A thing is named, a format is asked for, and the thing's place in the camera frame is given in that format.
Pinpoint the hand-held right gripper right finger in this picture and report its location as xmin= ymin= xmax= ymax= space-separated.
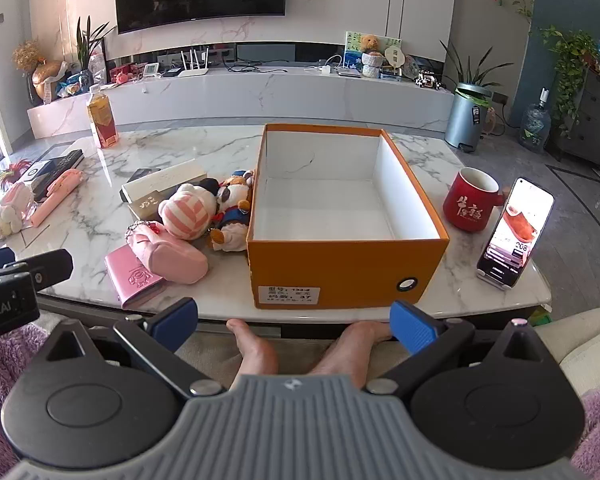
xmin=364 ymin=301 xmax=567 ymax=397

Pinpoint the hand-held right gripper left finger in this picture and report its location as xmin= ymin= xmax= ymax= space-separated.
xmin=24 ymin=297 xmax=228 ymax=402

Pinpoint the orange shoe box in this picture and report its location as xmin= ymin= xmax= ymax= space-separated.
xmin=246 ymin=123 xmax=451 ymax=311

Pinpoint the duck plush doll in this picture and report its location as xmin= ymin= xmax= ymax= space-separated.
xmin=207 ymin=169 xmax=256 ymax=252

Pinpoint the beige long box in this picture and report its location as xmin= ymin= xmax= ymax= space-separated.
xmin=121 ymin=158 xmax=207 ymax=204

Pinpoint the bunny plush toy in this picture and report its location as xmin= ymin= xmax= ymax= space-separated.
xmin=0 ymin=182 xmax=35 ymax=236

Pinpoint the pink wallet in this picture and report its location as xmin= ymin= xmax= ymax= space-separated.
xmin=104 ymin=247 xmax=165 ymax=309

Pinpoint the purple fuzzy blanket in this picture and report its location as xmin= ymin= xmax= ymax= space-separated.
xmin=0 ymin=321 xmax=600 ymax=480

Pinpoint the pink pouch bag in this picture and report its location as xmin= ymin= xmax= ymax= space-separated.
xmin=125 ymin=220 xmax=210 ymax=284

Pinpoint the person's right foot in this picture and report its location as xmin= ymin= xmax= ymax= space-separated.
xmin=307 ymin=322 xmax=398 ymax=378

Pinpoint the person's foot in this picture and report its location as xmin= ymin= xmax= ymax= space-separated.
xmin=307 ymin=322 xmax=398 ymax=378
xmin=226 ymin=318 xmax=281 ymax=391

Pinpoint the person's left foot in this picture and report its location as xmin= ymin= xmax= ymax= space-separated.
xmin=226 ymin=318 xmax=281 ymax=391

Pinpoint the red feathery toy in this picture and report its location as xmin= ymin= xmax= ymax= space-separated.
xmin=0 ymin=159 xmax=33 ymax=186

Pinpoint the phone stand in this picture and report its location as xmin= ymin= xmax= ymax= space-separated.
xmin=476 ymin=271 xmax=526 ymax=294

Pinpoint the pink striped plush toy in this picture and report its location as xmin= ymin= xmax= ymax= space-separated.
xmin=157 ymin=178 xmax=221 ymax=241

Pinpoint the dark brown small box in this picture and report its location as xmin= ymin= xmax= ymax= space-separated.
xmin=129 ymin=190 xmax=173 ymax=221

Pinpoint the red mug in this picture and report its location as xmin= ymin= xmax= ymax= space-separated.
xmin=442 ymin=167 xmax=506 ymax=232

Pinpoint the smartphone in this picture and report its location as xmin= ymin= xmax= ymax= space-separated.
xmin=476 ymin=176 xmax=556 ymax=288

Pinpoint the tea bottle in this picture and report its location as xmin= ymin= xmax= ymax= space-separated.
xmin=86 ymin=85 xmax=119 ymax=149

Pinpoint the beige sofa cushion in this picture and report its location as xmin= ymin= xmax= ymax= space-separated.
xmin=535 ymin=307 xmax=600 ymax=397

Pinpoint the golden gourd vase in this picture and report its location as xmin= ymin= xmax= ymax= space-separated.
xmin=31 ymin=59 xmax=68 ymax=103

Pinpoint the grey trash bin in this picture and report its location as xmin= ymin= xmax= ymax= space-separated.
xmin=444 ymin=82 xmax=492 ymax=151

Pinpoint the snake plant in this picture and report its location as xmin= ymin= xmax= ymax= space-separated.
xmin=75 ymin=15 xmax=116 ymax=73

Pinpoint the water jug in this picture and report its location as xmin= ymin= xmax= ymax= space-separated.
xmin=517 ymin=87 xmax=552 ymax=153

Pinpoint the white router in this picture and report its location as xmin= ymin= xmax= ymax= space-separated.
xmin=179 ymin=47 xmax=211 ymax=78

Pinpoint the white marble television console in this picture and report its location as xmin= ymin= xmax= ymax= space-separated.
xmin=27 ymin=62 xmax=456 ymax=139

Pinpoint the potted leafy plant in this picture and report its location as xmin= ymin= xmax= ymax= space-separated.
xmin=440 ymin=40 xmax=513 ymax=98

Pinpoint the round hand fan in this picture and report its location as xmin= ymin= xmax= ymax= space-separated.
xmin=382 ymin=46 xmax=407 ymax=70

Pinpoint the grey drawer cabinet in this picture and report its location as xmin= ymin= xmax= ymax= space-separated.
xmin=562 ymin=67 xmax=600 ymax=171

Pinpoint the green picture board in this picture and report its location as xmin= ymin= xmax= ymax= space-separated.
xmin=344 ymin=30 xmax=403 ymax=68

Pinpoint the brown teddy bear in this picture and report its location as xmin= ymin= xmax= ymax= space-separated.
xmin=357 ymin=33 xmax=383 ymax=56

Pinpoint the hanging vine plant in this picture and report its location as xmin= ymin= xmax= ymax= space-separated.
xmin=537 ymin=25 xmax=598 ymax=131

